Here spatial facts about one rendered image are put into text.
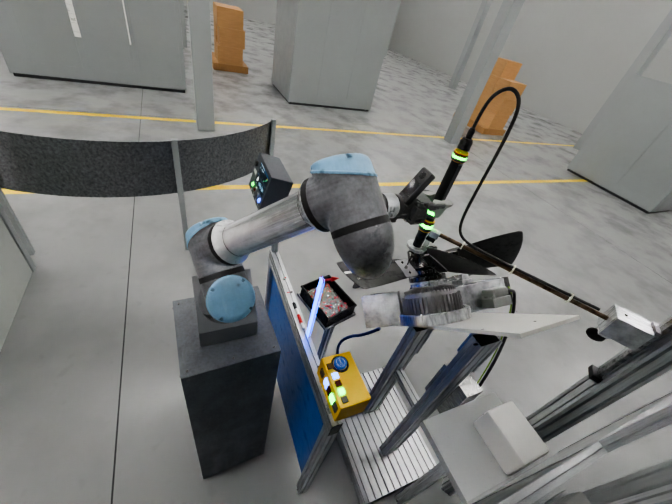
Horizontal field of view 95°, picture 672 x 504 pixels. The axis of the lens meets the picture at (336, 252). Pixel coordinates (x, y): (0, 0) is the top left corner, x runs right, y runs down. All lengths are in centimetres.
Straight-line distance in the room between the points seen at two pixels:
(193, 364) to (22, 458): 131
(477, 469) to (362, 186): 102
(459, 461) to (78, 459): 172
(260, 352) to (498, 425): 81
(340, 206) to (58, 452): 193
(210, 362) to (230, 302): 31
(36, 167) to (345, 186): 234
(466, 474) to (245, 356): 79
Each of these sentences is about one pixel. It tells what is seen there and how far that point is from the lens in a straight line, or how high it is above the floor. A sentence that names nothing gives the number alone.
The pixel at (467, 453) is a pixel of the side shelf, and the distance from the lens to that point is 130.
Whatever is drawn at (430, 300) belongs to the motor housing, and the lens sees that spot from 117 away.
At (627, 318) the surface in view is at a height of 141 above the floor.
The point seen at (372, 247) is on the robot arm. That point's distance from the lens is 54.
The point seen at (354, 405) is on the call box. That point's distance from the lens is 96.
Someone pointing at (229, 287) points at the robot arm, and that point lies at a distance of 80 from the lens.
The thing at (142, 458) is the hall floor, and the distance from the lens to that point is 207.
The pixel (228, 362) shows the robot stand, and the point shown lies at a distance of 106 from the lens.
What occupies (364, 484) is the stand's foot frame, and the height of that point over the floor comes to 8.
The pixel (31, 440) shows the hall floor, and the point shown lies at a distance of 228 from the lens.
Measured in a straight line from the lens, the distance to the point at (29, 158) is 268.
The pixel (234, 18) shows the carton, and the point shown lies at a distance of 885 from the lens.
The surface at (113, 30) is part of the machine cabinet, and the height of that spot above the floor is 81.
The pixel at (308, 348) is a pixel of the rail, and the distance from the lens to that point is 126.
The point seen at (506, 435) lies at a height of 97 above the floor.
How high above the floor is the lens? 192
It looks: 39 degrees down
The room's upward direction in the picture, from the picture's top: 15 degrees clockwise
